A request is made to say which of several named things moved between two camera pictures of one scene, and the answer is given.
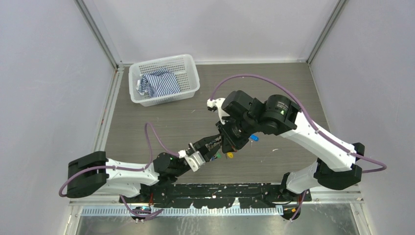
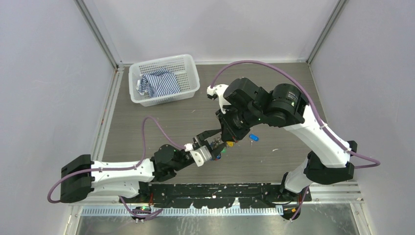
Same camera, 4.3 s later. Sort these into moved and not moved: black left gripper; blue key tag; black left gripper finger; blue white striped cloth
Moved: black left gripper finger
Not moved: blue key tag; black left gripper; blue white striped cloth
